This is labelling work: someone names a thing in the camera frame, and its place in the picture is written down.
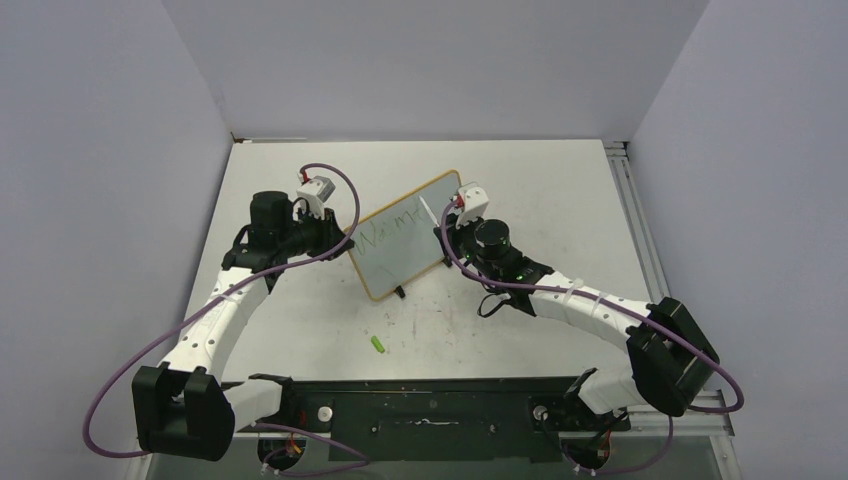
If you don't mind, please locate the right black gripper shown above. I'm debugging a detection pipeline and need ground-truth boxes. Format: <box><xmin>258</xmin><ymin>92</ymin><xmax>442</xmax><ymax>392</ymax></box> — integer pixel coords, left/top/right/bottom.
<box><xmin>437</xmin><ymin>207</ymin><xmax>500</xmax><ymax>284</ymax></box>

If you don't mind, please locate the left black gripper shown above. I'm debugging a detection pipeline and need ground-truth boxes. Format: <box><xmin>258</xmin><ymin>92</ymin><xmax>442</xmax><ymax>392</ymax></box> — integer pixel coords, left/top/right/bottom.
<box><xmin>278</xmin><ymin>204</ymin><xmax>353</xmax><ymax>262</ymax></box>

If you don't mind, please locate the white green marker pen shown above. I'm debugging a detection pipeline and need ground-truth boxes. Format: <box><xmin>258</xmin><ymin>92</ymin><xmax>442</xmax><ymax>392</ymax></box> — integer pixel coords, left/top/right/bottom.
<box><xmin>418</xmin><ymin>196</ymin><xmax>440</xmax><ymax>227</ymax></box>

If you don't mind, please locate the yellow framed whiteboard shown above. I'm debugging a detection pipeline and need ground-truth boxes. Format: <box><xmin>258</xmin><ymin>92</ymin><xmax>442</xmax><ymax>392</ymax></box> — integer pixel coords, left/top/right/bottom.
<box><xmin>348</xmin><ymin>170</ymin><xmax>461</xmax><ymax>302</ymax></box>

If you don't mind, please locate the green marker cap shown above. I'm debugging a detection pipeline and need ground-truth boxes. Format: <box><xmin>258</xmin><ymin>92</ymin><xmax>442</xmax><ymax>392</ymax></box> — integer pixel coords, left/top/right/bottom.
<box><xmin>370</xmin><ymin>336</ymin><xmax>385</xmax><ymax>354</ymax></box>

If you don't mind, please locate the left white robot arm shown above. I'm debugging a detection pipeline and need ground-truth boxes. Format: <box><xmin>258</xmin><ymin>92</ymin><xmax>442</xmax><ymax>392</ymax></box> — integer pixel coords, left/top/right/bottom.
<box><xmin>131</xmin><ymin>185</ymin><xmax>353</xmax><ymax>461</ymax></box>

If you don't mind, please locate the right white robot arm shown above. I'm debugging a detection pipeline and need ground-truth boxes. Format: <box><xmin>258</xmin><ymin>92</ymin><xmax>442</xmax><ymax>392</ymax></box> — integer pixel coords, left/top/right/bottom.
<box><xmin>434</xmin><ymin>215</ymin><xmax>722</xmax><ymax>428</ymax></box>

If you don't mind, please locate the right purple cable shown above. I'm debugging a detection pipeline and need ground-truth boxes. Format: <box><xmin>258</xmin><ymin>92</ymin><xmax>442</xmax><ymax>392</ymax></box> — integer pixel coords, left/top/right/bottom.
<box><xmin>439</xmin><ymin>201</ymin><xmax>745</xmax><ymax>478</ymax></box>

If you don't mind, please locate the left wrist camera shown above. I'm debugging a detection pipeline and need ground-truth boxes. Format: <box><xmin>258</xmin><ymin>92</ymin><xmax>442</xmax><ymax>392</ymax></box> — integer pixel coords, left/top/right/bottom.
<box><xmin>296</xmin><ymin>176</ymin><xmax>336</xmax><ymax>210</ymax></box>

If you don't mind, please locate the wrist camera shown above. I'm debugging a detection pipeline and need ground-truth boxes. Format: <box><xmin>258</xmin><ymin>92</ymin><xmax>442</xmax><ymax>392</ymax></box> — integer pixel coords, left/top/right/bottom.
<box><xmin>296</xmin><ymin>176</ymin><xmax>336</xmax><ymax>210</ymax></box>
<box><xmin>455</xmin><ymin>182</ymin><xmax>489</xmax><ymax>228</ymax></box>

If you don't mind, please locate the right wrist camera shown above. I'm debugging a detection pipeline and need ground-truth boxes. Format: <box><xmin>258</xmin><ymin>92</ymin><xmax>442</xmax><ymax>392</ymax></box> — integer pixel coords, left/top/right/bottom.
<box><xmin>455</xmin><ymin>182</ymin><xmax>489</xmax><ymax>228</ymax></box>

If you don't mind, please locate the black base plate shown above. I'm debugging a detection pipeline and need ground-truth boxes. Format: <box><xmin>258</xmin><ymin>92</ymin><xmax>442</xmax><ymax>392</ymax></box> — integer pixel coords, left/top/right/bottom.
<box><xmin>246</xmin><ymin>376</ymin><xmax>631</xmax><ymax>463</ymax></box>

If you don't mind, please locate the aluminium rail frame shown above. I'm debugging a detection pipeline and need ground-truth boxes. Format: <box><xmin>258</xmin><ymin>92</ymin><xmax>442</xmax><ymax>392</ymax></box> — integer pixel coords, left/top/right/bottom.
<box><xmin>602</xmin><ymin>141</ymin><xmax>734</xmax><ymax>437</ymax></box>

